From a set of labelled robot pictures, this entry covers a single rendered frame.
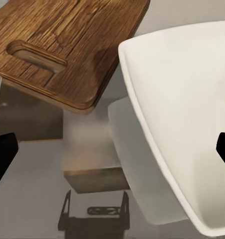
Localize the bowl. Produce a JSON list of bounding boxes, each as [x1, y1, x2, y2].
[[118, 20, 225, 237]]

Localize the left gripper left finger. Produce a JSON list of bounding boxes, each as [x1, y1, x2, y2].
[[0, 132, 18, 180]]

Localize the cutting board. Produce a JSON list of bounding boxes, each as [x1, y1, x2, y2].
[[0, 0, 151, 109]]

